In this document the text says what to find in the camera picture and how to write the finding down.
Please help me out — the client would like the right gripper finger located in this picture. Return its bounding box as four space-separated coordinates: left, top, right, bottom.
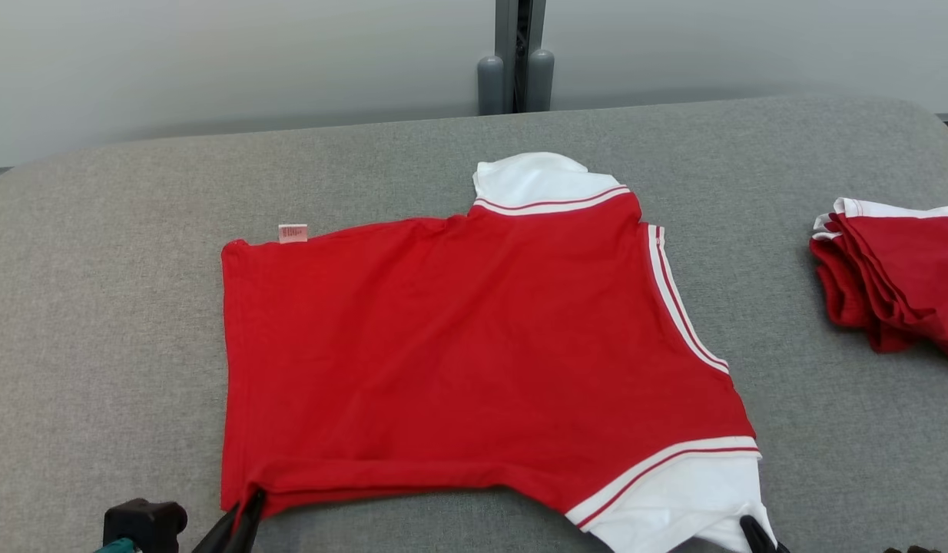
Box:
739 515 790 553

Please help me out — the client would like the red and white shirt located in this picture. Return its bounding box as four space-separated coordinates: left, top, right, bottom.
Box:
809 197 948 366
219 151 778 553

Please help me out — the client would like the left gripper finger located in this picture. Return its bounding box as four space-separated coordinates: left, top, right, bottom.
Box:
191 505 245 553
243 488 267 553

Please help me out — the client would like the grey partition post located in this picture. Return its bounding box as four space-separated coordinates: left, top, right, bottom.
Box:
476 0 555 116

